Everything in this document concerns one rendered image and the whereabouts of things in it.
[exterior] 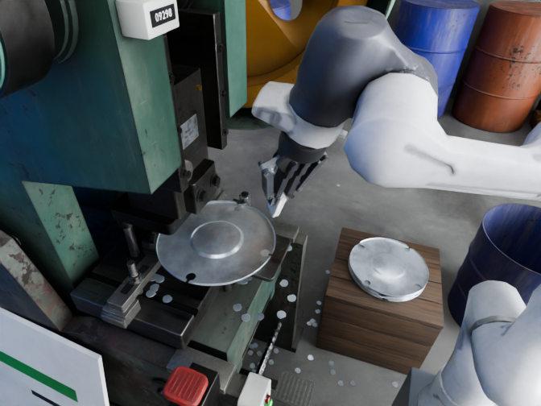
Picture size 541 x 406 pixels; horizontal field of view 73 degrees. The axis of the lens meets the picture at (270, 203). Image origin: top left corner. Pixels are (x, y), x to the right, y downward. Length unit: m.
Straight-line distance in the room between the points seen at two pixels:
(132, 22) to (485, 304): 0.78
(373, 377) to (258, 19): 1.32
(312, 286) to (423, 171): 1.45
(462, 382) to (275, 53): 0.87
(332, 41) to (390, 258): 1.15
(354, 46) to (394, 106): 0.08
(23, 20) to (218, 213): 0.66
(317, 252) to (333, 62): 1.61
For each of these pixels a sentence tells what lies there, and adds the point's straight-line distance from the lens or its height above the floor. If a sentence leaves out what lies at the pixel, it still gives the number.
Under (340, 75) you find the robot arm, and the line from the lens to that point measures 0.45.
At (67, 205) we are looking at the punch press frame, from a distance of 0.94.
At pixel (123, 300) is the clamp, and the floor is 0.76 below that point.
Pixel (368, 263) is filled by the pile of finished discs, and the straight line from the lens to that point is 1.46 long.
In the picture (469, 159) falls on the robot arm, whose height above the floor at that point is 1.22.
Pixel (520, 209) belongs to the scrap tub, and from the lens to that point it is 1.87.
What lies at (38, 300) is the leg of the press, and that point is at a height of 0.69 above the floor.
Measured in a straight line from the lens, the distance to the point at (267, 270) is 0.85.
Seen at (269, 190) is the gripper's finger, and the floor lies 1.04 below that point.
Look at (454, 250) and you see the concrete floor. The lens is 2.24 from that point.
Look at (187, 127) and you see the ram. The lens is 0.76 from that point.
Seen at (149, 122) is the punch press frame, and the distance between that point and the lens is 0.58.
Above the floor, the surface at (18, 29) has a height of 1.32.
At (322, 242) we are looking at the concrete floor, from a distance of 2.04.
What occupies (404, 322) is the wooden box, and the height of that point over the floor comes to 0.32.
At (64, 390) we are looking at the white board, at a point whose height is 0.39.
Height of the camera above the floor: 1.42
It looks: 39 degrees down
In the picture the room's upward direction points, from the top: 2 degrees clockwise
